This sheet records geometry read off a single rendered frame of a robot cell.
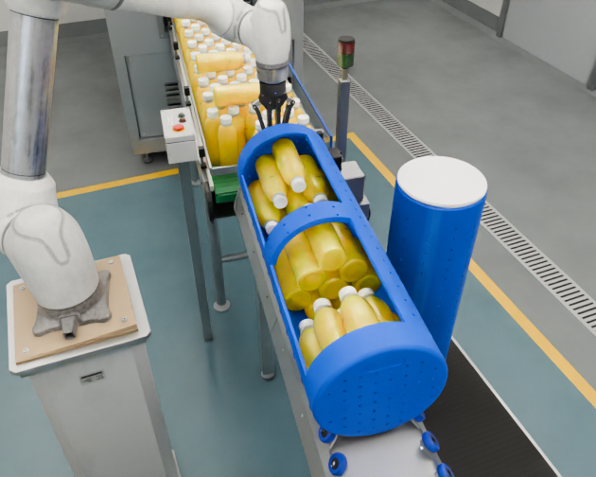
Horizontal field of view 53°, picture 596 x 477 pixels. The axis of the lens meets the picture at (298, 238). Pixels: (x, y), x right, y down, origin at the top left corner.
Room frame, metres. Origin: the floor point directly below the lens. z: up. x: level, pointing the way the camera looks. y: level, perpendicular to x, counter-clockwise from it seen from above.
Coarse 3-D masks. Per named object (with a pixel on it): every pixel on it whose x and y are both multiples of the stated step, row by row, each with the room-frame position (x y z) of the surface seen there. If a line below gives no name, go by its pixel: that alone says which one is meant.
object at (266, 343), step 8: (256, 288) 1.59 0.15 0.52; (256, 296) 1.61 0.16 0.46; (264, 312) 1.57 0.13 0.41; (264, 320) 1.57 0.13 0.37; (264, 328) 1.57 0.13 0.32; (264, 336) 1.57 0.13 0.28; (264, 344) 1.57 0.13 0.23; (272, 344) 1.58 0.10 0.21; (264, 352) 1.57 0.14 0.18; (272, 352) 1.58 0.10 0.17; (264, 360) 1.57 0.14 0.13; (272, 360) 1.58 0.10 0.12; (264, 368) 1.57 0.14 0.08; (272, 368) 1.58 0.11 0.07; (264, 376) 1.58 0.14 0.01; (272, 376) 1.58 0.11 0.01
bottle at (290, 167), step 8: (280, 144) 1.50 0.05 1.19; (288, 144) 1.50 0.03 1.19; (272, 152) 1.50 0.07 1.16; (280, 152) 1.47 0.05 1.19; (288, 152) 1.45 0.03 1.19; (296, 152) 1.47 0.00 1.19; (280, 160) 1.44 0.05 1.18; (288, 160) 1.42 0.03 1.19; (296, 160) 1.42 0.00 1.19; (280, 168) 1.41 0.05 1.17; (288, 168) 1.38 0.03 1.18; (296, 168) 1.38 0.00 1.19; (304, 168) 1.40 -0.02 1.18; (288, 176) 1.37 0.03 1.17; (296, 176) 1.36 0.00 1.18; (304, 176) 1.37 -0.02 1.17; (288, 184) 1.37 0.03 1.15
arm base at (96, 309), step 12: (108, 276) 1.12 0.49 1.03; (96, 288) 1.03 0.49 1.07; (108, 288) 1.09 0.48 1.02; (96, 300) 1.01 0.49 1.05; (108, 300) 1.04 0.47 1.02; (48, 312) 0.97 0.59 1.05; (60, 312) 0.96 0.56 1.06; (72, 312) 0.97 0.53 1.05; (84, 312) 0.98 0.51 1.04; (96, 312) 0.98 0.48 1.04; (108, 312) 0.99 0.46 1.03; (36, 324) 0.96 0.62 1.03; (48, 324) 0.95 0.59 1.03; (60, 324) 0.95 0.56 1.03; (72, 324) 0.94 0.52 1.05; (84, 324) 0.97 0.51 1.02; (36, 336) 0.93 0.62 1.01; (72, 336) 0.92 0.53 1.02
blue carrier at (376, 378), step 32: (288, 128) 1.52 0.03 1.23; (320, 160) 1.37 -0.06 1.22; (256, 224) 1.23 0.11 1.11; (288, 224) 1.11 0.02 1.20; (352, 224) 1.10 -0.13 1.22; (384, 256) 1.01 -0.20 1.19; (384, 288) 0.89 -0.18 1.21; (288, 320) 0.89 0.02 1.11; (416, 320) 0.81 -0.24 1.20; (352, 352) 0.71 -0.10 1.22; (384, 352) 0.71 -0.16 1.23; (416, 352) 0.72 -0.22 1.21; (320, 384) 0.69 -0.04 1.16; (352, 384) 0.69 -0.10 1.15; (384, 384) 0.71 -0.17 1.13; (416, 384) 0.73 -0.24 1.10; (320, 416) 0.68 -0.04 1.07; (352, 416) 0.70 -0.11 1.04; (384, 416) 0.71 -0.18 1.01
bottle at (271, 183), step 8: (256, 160) 1.52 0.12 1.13; (264, 160) 1.50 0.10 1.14; (272, 160) 1.50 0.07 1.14; (256, 168) 1.49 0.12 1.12; (264, 168) 1.46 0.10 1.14; (272, 168) 1.45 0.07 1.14; (264, 176) 1.43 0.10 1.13; (272, 176) 1.41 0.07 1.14; (280, 176) 1.42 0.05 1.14; (264, 184) 1.40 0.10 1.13; (272, 184) 1.38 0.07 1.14; (280, 184) 1.38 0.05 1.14; (264, 192) 1.38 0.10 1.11; (272, 192) 1.36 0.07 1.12; (280, 192) 1.35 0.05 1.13; (272, 200) 1.35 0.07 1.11
